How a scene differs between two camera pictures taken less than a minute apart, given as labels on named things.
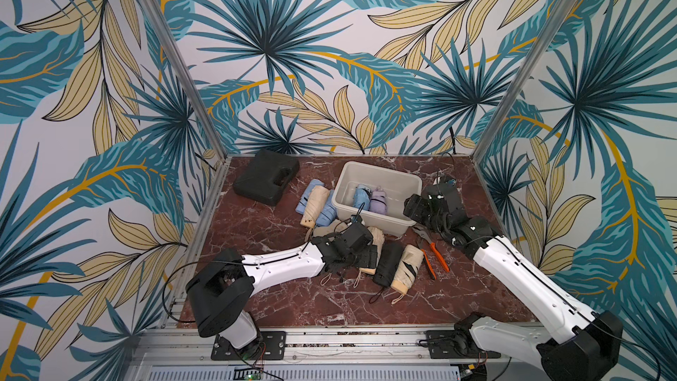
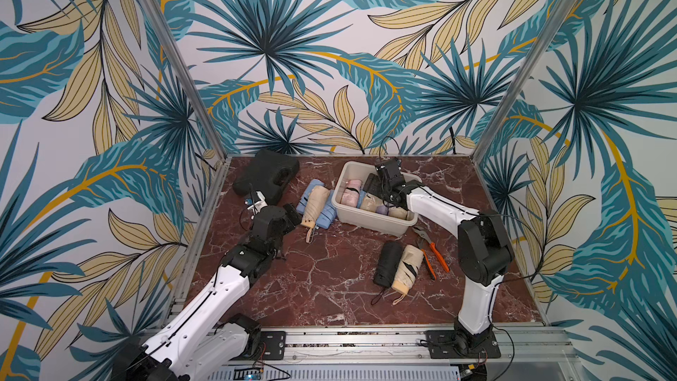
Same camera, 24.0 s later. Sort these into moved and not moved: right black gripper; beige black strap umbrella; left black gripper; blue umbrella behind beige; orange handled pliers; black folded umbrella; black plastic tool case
Moved: right black gripper; left black gripper
Not moved: black folded umbrella; black plastic tool case; beige black strap umbrella; orange handled pliers; blue umbrella behind beige
